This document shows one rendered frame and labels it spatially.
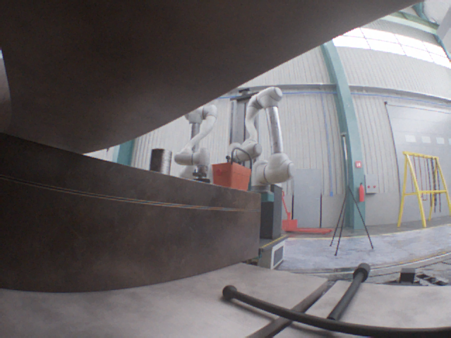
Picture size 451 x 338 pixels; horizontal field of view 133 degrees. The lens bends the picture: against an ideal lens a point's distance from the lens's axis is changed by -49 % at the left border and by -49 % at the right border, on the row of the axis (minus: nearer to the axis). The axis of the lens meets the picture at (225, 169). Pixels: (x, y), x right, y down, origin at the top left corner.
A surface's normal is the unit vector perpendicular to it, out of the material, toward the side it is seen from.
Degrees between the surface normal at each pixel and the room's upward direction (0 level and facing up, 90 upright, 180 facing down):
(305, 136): 90
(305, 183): 90
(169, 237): 90
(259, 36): 180
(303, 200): 90
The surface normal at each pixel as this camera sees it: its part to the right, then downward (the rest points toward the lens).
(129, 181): 0.78, -0.08
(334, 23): -0.06, 0.98
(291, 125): -0.28, -0.22
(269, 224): -0.49, -0.21
